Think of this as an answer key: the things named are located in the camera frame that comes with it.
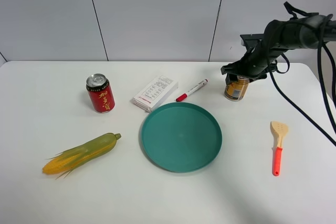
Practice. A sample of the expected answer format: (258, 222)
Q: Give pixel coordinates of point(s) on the teal round plate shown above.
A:
(181, 137)

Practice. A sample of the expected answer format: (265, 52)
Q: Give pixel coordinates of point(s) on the red drink can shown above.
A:
(100, 93)

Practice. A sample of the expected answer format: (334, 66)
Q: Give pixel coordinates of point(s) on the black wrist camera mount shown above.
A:
(251, 40)

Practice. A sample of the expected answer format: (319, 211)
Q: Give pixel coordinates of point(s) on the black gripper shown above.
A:
(253, 65)

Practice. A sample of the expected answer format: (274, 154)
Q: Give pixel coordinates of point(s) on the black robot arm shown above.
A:
(302, 33)

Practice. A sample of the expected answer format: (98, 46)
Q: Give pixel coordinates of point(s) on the gold drink can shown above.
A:
(236, 90)

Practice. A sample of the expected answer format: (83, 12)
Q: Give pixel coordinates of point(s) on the toy corn cob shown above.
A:
(67, 161)

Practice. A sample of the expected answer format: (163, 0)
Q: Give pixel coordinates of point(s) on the white paper box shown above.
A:
(155, 93)

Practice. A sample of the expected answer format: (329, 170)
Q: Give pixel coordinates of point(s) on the wooden spatula red handle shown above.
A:
(279, 131)

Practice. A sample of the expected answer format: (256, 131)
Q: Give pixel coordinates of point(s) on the red white marker pen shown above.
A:
(196, 87)

